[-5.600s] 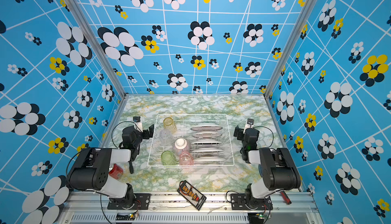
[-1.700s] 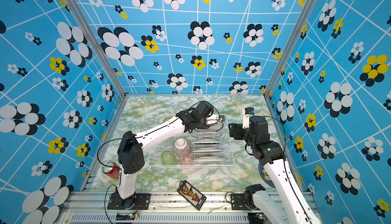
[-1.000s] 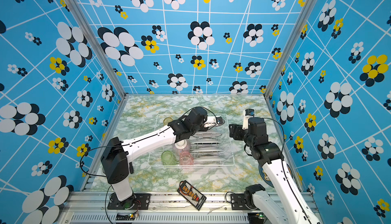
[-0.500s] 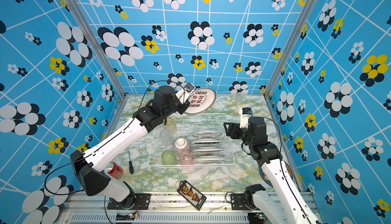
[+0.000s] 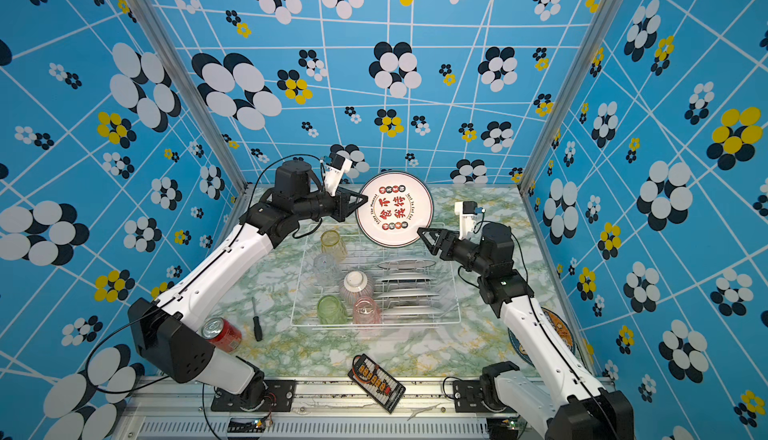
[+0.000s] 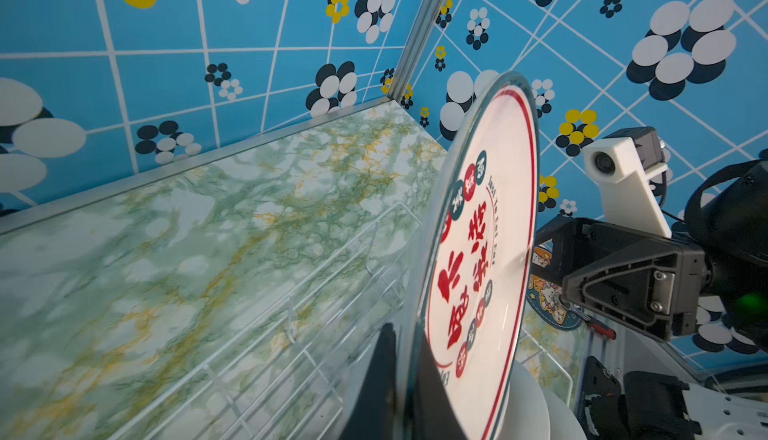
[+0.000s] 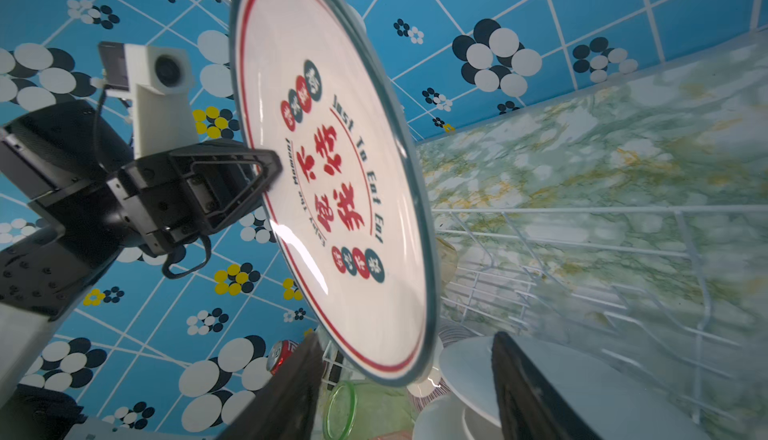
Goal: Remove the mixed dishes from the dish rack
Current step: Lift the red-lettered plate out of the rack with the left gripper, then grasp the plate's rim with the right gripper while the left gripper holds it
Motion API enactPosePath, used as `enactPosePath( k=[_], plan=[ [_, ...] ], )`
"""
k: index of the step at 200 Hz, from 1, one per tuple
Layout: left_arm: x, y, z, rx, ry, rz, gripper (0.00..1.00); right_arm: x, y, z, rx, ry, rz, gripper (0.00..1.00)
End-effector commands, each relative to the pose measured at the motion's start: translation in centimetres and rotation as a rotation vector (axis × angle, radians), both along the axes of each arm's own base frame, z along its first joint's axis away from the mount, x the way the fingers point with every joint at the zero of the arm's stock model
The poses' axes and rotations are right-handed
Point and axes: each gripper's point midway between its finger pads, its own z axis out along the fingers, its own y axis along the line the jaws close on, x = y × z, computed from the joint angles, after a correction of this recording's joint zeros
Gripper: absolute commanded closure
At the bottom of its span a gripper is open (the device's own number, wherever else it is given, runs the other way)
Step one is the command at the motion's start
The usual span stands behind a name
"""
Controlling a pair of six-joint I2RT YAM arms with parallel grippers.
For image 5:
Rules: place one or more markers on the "green glass cup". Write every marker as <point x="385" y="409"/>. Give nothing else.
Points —
<point x="332" y="311"/>

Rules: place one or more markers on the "white plate red characters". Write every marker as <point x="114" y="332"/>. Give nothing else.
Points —
<point x="398" y="205"/>

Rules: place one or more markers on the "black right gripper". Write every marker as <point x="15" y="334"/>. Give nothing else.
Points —
<point x="444" y="237"/>

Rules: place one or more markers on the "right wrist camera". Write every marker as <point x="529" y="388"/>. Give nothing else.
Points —
<point x="470" y="216"/>

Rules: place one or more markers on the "black connector box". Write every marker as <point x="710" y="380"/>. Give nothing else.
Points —
<point x="376" y="382"/>

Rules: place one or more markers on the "aluminium corner post left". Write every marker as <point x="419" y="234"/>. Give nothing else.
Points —
<point x="158" y="36"/>

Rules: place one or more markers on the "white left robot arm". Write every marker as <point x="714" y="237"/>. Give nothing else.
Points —
<point x="166" y="330"/>

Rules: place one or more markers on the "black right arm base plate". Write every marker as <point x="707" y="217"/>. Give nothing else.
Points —
<point x="468" y="397"/>

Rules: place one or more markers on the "round cartoon coaster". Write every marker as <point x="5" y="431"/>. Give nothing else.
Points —
<point x="559" y="325"/>

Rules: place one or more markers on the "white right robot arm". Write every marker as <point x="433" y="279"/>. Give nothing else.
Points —
<point x="569" y="402"/>

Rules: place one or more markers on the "aluminium corner post right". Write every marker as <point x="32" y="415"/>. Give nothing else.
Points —
<point x="576" y="74"/>

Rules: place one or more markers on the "yellow glass cup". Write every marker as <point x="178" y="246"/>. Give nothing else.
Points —
<point x="333" y="244"/>

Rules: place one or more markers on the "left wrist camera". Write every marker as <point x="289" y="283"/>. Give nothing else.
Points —
<point x="334" y="172"/>

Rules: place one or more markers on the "aluminium corner post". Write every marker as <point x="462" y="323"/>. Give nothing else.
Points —
<point x="158" y="36"/>
<point x="576" y="74"/>

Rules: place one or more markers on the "black screwdriver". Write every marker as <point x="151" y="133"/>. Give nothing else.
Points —
<point x="257" y="329"/>

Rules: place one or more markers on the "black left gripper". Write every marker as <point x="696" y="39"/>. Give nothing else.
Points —
<point x="342" y="204"/>

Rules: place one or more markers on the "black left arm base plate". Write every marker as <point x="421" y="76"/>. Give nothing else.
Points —
<point x="278" y="396"/>

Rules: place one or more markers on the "red soda can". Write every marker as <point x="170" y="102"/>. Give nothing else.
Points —
<point x="222" y="334"/>

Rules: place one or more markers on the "striped ceramic bowl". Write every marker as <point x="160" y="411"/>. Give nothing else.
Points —
<point x="355" y="285"/>

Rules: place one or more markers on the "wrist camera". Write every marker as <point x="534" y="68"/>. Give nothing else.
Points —
<point x="334" y="172"/>
<point x="470" y="216"/>

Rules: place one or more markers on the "pink glass cup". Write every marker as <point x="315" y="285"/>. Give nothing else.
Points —
<point x="366" y="312"/>

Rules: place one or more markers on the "white wire dish rack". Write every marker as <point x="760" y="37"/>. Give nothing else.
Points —
<point x="412" y="289"/>

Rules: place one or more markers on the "aluminium front rail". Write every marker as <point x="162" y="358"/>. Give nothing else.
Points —
<point x="319" y="408"/>

